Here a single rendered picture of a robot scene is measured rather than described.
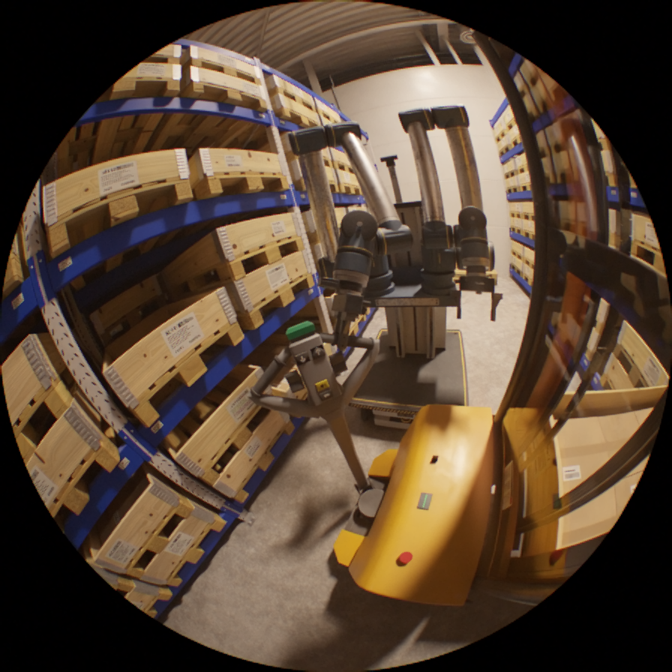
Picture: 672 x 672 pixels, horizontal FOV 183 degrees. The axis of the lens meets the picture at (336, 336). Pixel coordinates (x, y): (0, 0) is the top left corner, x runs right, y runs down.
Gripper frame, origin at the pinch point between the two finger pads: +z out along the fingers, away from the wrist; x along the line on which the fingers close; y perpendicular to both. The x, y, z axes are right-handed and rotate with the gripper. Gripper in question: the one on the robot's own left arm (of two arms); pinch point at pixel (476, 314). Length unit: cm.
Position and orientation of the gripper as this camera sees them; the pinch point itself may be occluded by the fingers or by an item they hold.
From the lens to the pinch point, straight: 81.0
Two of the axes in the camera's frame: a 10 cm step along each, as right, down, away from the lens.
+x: 8.9, 0.6, -4.4
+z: 0.1, 9.9, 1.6
